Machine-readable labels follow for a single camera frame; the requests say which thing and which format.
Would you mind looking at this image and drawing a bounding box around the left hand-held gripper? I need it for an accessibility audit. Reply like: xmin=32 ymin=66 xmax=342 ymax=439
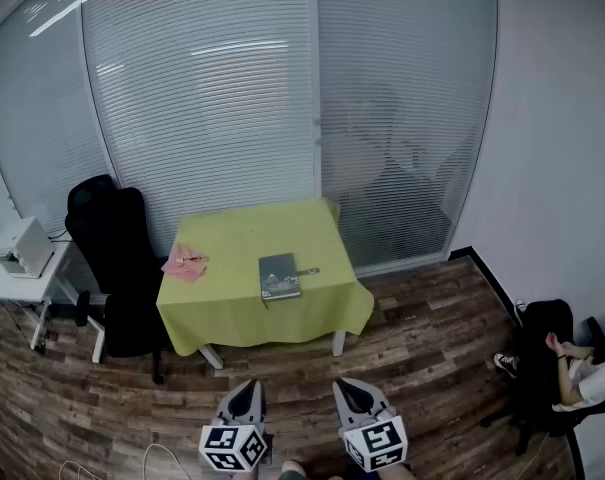
xmin=199 ymin=379 xmax=269 ymax=477

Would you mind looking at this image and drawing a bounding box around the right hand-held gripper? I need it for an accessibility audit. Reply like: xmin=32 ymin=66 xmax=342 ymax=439
xmin=331 ymin=378 xmax=409 ymax=473

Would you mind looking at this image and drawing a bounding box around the dark strap-closure notebook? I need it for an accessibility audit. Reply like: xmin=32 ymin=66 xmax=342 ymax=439
xmin=258 ymin=252 xmax=321 ymax=312

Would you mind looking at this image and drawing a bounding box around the white-legged table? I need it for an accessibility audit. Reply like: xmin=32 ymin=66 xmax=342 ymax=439
xmin=197 ymin=331 xmax=346 ymax=370

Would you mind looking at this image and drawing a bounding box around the folded pink cloth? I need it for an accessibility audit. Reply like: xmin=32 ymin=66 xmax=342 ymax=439
xmin=160 ymin=242 xmax=211 ymax=285

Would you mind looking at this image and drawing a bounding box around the green tablecloth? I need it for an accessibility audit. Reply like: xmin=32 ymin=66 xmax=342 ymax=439
xmin=155 ymin=197 xmax=376 ymax=358

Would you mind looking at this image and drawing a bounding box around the empty black office chair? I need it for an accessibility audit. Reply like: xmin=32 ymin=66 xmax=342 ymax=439
xmin=64 ymin=174 xmax=173 ymax=386

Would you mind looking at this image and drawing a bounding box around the occupied black office chair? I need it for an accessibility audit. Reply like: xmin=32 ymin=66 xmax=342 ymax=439
xmin=480 ymin=298 xmax=605 ymax=457

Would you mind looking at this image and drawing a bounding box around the white side table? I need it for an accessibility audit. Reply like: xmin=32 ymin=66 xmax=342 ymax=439
xmin=0 ymin=240 xmax=107 ymax=364

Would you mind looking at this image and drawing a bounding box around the white box-shaped device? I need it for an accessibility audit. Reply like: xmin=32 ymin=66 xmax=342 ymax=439
xmin=0 ymin=216 xmax=56 ymax=280

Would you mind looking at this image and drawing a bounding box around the wide white window blind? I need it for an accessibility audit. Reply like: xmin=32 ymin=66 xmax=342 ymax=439
xmin=80 ymin=0 xmax=317 ymax=259

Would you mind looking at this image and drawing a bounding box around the glass door with blinds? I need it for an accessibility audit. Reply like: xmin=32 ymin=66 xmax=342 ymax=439
xmin=315 ymin=0 xmax=499 ymax=275

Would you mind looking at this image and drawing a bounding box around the narrow white window blind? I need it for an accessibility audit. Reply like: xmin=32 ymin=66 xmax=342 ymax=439
xmin=0 ymin=0 xmax=111 ymax=252

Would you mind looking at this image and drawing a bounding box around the white floor cable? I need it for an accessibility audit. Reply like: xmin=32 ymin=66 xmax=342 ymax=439
xmin=59 ymin=442 xmax=193 ymax=480

